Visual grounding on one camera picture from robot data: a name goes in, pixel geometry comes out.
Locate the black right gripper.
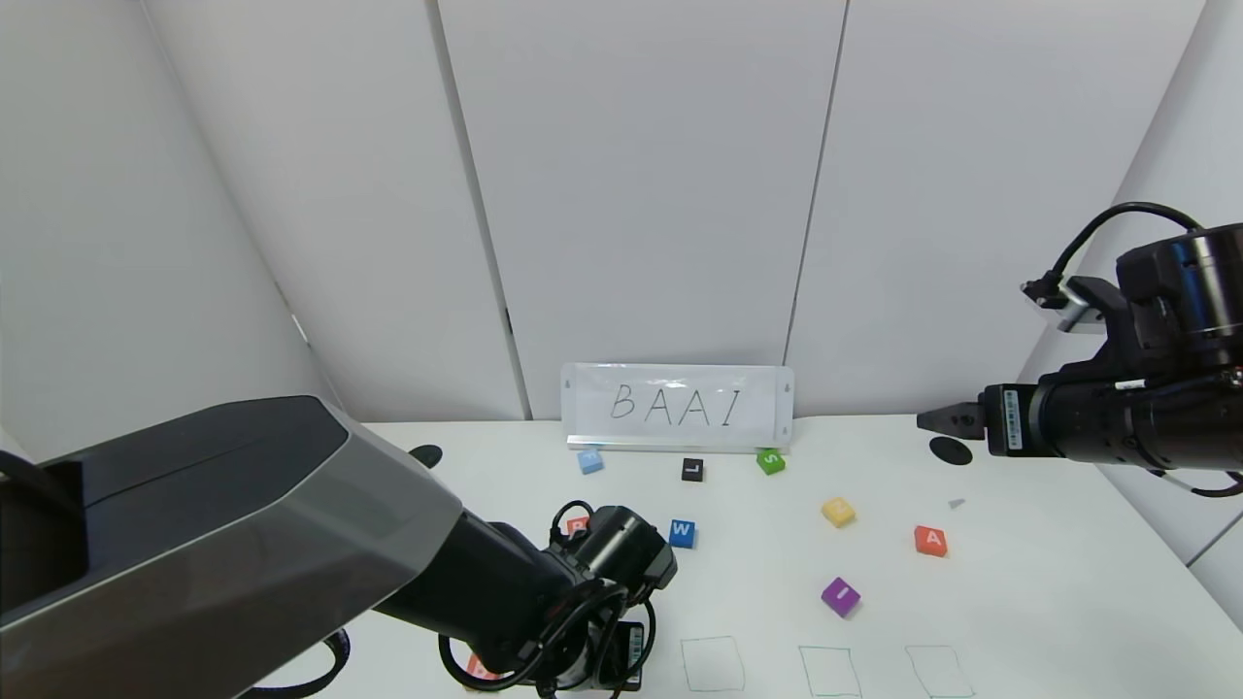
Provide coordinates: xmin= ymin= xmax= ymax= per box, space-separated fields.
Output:
xmin=916 ymin=380 xmax=1126 ymax=463

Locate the clear sign holder BAAI paper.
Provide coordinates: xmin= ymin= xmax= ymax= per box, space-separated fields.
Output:
xmin=560 ymin=362 xmax=796 ymax=453

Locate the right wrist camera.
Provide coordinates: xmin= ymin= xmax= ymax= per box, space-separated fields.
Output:
xmin=1019 ymin=274 xmax=1134 ymax=335

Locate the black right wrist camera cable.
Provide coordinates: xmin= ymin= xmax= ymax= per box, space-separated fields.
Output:
xmin=1052 ymin=201 xmax=1207 ymax=283

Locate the thin black left wrist cable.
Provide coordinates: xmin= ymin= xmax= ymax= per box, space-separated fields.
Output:
xmin=437 ymin=500 xmax=661 ymax=699

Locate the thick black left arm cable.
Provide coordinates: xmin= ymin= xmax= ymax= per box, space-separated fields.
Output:
xmin=238 ymin=629 xmax=352 ymax=699

